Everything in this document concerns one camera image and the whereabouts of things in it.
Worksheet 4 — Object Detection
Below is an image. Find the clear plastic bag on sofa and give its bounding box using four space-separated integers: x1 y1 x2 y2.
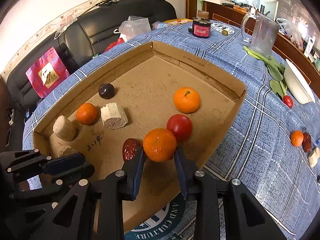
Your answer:
113 16 151 42

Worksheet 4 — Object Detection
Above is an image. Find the black leather sofa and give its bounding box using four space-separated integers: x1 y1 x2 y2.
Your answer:
1 0 177 151

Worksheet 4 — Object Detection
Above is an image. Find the pink label black jar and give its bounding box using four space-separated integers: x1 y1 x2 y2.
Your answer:
188 10 211 38

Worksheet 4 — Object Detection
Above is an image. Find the white cylinder chunk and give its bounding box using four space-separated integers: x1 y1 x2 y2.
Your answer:
308 147 320 168

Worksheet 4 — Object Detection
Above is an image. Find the small red tomato near greens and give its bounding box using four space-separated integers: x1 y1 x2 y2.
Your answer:
283 95 293 109

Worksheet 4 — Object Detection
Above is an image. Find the large red jujube far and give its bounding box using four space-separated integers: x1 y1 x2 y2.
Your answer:
302 132 312 153

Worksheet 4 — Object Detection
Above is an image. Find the dark purple plum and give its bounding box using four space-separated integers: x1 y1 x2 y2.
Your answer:
98 83 115 99

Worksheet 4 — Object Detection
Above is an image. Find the red gift bag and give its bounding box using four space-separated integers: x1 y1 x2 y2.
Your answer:
25 47 69 99

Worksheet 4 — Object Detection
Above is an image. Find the orange mandarin large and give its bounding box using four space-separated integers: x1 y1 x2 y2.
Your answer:
143 128 177 163

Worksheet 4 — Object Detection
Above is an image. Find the clear glass pitcher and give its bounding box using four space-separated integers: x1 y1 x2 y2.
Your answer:
241 12 279 56

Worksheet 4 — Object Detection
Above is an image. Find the white plate with pattern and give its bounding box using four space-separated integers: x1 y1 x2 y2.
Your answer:
211 22 235 35

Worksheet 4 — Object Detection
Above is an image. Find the round beige cork piece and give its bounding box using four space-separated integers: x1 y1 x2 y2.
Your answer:
53 115 76 141

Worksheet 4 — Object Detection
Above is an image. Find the green leafy vegetable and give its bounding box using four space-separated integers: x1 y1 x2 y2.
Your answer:
243 46 287 99

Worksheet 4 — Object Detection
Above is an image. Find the brown cardboard box tray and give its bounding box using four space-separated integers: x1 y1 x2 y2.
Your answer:
32 40 247 233

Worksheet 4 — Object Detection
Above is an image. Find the white bowl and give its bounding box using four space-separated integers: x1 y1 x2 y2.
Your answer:
284 59 315 105

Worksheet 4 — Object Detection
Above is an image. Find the orange mandarin small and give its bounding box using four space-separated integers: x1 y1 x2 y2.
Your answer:
75 103 98 126

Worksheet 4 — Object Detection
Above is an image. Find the blue plaid tablecloth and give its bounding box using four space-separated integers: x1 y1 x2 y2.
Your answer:
22 21 319 239

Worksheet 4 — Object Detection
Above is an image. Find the beige cork chunk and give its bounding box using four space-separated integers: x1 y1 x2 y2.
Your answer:
49 133 77 158
100 102 128 129

